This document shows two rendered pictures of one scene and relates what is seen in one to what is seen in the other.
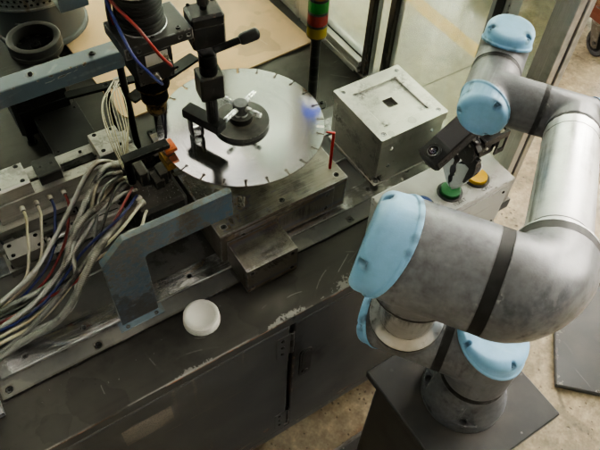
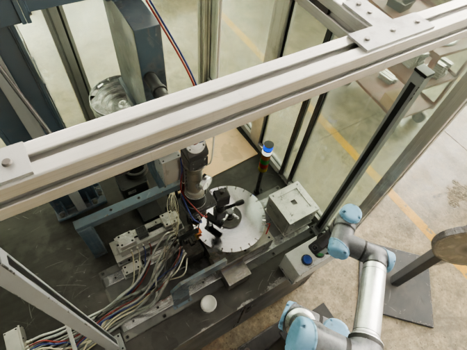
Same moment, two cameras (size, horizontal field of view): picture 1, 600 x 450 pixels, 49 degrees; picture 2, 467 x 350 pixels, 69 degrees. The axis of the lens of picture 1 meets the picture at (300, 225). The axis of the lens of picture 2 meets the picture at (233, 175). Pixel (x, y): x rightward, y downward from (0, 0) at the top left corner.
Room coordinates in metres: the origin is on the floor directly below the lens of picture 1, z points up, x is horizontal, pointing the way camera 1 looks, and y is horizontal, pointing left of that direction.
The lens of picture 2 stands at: (0.24, 0.16, 2.31)
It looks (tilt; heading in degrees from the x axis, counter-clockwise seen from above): 56 degrees down; 358
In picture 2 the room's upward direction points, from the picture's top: 8 degrees clockwise
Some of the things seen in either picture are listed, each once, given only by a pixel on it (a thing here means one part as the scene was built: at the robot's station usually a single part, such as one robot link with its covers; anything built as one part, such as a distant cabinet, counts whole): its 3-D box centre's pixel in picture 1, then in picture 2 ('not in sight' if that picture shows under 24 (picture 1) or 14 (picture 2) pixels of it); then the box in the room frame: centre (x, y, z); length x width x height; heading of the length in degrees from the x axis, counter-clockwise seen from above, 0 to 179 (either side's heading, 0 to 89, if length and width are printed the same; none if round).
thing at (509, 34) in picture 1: (502, 55); (347, 219); (0.85, -0.30, 1.22); 0.09 x 0.08 x 0.11; 160
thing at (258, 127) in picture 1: (241, 118); (229, 215); (0.94, 0.13, 0.96); 0.11 x 0.11 x 0.03
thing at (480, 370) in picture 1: (481, 348); (330, 336); (0.50, -0.31, 0.91); 0.13 x 0.12 x 0.14; 70
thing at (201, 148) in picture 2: not in sight; (174, 135); (0.96, 0.35, 1.45); 0.35 x 0.07 x 0.28; 36
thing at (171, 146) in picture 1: (150, 161); (190, 237); (0.83, 0.29, 0.95); 0.10 x 0.03 x 0.07; 126
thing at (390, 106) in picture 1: (385, 126); (290, 209); (1.09, -0.18, 0.82); 0.18 x 0.18 x 0.15; 36
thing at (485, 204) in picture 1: (437, 211); (312, 255); (0.86, -0.28, 0.82); 0.28 x 0.11 x 0.15; 126
